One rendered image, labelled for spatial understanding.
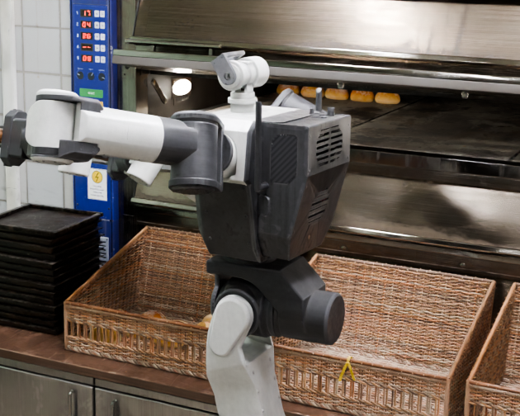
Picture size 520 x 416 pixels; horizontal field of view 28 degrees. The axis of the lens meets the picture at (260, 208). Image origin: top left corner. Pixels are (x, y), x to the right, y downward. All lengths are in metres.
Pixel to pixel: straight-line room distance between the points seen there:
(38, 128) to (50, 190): 1.72
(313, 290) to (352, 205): 0.91
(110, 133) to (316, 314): 0.61
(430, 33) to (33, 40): 1.36
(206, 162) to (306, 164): 0.20
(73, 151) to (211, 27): 1.39
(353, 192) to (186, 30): 0.72
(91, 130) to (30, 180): 1.79
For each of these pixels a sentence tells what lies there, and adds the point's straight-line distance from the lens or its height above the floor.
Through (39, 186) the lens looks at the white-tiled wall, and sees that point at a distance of 3.65.
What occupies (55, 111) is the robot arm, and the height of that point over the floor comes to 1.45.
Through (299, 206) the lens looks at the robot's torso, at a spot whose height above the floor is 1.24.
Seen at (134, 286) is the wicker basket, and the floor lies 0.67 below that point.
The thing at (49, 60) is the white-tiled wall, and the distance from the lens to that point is 3.54.
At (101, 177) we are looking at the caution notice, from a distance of 3.45.
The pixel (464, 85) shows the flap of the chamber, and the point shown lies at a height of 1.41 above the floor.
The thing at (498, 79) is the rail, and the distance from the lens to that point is 2.78.
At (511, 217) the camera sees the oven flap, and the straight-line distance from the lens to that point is 2.99.
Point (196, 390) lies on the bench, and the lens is 2.85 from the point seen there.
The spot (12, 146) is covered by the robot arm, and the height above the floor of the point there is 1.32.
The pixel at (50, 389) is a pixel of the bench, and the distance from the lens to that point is 3.13.
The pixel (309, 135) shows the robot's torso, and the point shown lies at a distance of 2.04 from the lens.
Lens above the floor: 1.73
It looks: 14 degrees down
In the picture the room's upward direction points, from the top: 1 degrees clockwise
